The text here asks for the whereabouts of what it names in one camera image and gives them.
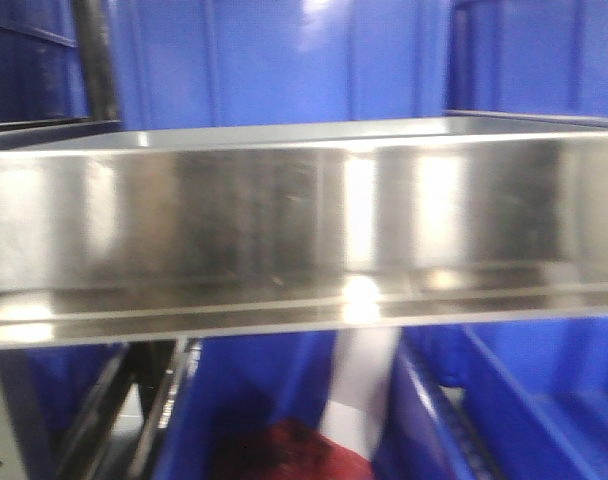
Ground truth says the blue bin with red contents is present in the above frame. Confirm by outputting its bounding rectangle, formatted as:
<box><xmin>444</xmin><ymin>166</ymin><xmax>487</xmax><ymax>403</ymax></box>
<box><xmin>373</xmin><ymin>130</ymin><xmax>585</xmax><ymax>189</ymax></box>
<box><xmin>153</xmin><ymin>330</ymin><xmax>395</xmax><ymax>479</ymax></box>

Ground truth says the large blue bin left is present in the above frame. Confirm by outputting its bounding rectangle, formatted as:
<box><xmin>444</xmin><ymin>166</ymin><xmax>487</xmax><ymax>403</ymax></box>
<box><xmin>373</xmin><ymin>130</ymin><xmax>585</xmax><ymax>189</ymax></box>
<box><xmin>104</xmin><ymin>1</ymin><xmax>453</xmax><ymax>130</ymax></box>

